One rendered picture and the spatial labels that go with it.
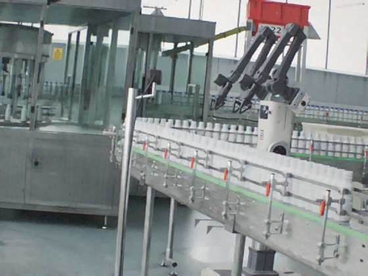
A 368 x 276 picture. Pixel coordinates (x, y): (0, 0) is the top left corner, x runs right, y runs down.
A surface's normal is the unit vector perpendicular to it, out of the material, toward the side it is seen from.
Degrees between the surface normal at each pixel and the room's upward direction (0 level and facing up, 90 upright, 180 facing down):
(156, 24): 90
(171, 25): 90
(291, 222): 90
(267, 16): 90
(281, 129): 101
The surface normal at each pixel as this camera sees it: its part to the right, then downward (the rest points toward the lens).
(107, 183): 0.29, 0.07
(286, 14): 0.00, 0.04
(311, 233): -0.95, -0.07
